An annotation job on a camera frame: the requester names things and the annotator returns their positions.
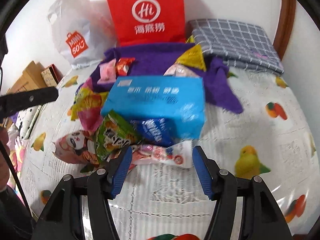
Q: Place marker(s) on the brown wooden door frame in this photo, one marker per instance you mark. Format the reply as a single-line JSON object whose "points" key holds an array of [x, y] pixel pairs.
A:
{"points": [[287, 17]]}

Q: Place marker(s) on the red strawberry candy packet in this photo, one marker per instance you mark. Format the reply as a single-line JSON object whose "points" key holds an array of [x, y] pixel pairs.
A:
{"points": [[165, 155]]}

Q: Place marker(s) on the blue snack packet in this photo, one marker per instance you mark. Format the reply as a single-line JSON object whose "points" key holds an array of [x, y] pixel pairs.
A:
{"points": [[155, 130]]}

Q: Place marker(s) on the patterned box with red edge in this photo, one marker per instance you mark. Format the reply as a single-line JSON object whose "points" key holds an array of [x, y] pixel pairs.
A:
{"points": [[48, 76]]}

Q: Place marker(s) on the pink twisted candy packet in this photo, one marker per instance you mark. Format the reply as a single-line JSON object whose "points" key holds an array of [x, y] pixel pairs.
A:
{"points": [[107, 71]]}

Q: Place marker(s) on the person's left hand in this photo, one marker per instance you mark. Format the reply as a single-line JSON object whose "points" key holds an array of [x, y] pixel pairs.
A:
{"points": [[3, 160]]}

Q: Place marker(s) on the blue tissue pack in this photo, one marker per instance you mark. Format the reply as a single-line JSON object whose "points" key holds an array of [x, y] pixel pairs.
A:
{"points": [[155, 97]]}

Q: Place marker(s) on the white spotted cloth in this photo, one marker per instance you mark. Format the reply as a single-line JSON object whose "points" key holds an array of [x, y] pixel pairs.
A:
{"points": [[27, 120]]}

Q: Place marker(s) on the red paper bag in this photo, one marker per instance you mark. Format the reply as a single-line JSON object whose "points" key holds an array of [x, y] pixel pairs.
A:
{"points": [[150, 12]]}

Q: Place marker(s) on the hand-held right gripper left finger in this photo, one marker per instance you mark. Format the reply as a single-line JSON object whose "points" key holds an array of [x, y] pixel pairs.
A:
{"points": [[122, 172]]}

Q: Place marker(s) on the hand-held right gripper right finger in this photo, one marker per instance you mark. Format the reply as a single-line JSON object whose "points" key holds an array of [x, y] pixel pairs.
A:
{"points": [[202, 172]]}

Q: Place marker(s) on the purple towel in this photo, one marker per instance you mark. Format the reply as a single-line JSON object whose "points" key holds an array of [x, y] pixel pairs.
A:
{"points": [[150, 57]]}

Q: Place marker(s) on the yellow triangular snack packet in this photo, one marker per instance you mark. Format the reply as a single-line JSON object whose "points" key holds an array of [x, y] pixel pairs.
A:
{"points": [[193, 56]]}

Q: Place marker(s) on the grey checked folded cloth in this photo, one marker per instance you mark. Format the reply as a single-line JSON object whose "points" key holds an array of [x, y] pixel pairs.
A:
{"points": [[237, 40]]}

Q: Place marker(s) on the fruit print tablecloth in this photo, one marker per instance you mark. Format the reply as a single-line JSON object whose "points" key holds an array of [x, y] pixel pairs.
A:
{"points": [[162, 205]]}

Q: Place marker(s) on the small red snack packet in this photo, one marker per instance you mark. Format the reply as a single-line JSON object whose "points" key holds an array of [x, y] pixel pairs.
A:
{"points": [[123, 66]]}

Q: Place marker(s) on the small yellow packet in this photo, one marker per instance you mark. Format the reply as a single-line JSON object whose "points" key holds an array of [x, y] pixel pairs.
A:
{"points": [[190, 40]]}

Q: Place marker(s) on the panda face snack packet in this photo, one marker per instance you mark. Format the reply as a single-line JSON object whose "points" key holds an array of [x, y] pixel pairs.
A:
{"points": [[72, 147]]}

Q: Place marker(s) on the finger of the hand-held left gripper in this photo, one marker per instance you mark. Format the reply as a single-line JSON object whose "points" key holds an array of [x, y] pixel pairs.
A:
{"points": [[30, 100]]}

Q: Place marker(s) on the green snack packet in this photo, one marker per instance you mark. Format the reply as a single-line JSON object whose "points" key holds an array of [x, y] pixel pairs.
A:
{"points": [[112, 132]]}

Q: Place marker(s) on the white plastic shopping bag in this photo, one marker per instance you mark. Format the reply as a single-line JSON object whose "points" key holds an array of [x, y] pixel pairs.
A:
{"points": [[75, 25]]}

